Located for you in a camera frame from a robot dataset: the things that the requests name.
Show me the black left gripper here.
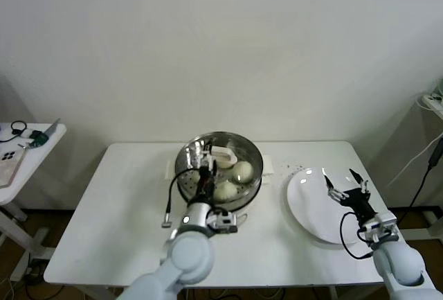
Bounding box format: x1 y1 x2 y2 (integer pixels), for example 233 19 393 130
195 141 219 206

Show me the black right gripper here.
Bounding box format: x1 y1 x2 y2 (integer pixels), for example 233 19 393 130
323 168 380 227

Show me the glass lid with white handle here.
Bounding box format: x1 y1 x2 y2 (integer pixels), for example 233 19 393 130
174 131 264 197

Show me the perforated steel steamer basket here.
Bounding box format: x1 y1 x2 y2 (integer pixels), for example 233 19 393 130
172 132 264 213

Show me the white round plate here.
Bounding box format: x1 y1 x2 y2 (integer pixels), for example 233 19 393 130
285 167 374 245

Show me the white electric cooker base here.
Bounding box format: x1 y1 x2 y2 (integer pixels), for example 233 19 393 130
164 159 276 236

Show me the black power adapter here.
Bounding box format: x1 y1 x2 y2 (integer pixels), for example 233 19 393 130
428 137 443 169

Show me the white main table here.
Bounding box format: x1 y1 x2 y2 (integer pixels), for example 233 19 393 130
42 140 422 300

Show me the white power strip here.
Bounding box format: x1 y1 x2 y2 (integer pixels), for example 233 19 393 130
419 93 443 110

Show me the white side table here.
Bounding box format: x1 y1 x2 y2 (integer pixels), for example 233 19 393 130
0 122 66 263

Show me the phone in clear case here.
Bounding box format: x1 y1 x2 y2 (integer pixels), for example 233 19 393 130
0 148 26 189

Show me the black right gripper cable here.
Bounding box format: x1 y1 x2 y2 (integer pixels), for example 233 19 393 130
339 211 377 260

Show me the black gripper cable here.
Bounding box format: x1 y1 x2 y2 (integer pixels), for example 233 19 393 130
339 211 377 260
161 170 201 229

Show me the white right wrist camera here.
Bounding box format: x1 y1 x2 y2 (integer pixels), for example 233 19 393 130
366 211 399 242

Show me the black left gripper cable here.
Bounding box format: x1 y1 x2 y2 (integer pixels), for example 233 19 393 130
161 170 201 229

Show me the white power cable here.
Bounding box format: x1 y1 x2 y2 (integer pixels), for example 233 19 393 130
386 133 437 191

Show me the black looped cable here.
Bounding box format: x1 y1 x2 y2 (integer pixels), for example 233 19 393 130
0 121 27 143

